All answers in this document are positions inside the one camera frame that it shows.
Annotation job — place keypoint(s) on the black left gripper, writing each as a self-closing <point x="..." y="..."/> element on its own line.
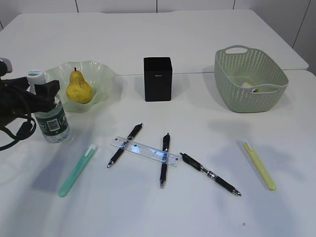
<point x="13" y="98"/>

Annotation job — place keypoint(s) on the clear plastic water bottle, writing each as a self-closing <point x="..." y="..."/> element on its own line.
<point x="53" y="124"/>

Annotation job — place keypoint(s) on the yellow pear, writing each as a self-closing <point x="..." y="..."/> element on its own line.
<point x="78" y="89"/>

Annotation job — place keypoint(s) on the mint green pen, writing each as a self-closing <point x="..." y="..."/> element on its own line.
<point x="78" y="169"/>

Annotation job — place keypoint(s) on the waste paper label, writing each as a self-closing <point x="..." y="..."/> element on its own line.
<point x="252" y="88"/>

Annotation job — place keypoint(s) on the yellow pen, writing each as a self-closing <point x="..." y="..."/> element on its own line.
<point x="268" y="180"/>

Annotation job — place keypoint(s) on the frosted green wavy plate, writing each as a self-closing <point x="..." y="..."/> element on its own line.
<point x="99" y="76"/>

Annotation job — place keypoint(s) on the black pen under ruler left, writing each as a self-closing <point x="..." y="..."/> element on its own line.
<point x="119" y="152"/>

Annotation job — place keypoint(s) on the black pen under ruler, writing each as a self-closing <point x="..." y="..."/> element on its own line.
<point x="119" y="152"/>
<point x="165" y="148"/>

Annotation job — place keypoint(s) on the clear plastic ruler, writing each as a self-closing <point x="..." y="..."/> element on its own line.
<point x="146" y="151"/>

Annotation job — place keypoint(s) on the black square pen holder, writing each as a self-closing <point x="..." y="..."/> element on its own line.
<point x="157" y="79"/>

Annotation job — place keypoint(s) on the black pen under ruler middle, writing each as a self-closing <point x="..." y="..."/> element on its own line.
<point x="165" y="148"/>

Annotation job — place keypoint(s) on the black pen right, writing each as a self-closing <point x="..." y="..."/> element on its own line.
<point x="199" y="167"/>

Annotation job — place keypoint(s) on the green woven plastic basket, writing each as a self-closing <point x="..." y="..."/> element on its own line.
<point x="231" y="70"/>

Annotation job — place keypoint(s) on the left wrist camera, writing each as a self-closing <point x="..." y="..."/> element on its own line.
<point x="5" y="66"/>

